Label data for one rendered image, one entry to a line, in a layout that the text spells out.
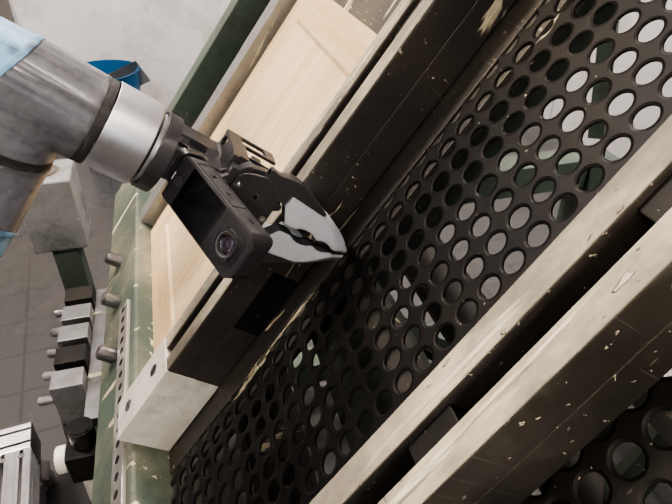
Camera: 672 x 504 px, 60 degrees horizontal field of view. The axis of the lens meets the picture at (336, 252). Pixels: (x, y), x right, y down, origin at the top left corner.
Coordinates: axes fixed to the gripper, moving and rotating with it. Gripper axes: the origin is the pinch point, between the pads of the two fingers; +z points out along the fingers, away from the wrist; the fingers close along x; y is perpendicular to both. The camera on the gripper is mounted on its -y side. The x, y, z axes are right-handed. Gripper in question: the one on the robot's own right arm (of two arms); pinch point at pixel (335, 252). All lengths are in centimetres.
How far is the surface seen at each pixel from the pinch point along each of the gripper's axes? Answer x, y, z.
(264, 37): -6, 62, -1
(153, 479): 37.9, 0.9, 0.1
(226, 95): 7, 62, -1
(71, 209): 52, 80, -13
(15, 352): 148, 136, 3
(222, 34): 1, 86, -3
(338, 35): -15.4, 34.1, 0.0
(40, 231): 60, 80, -16
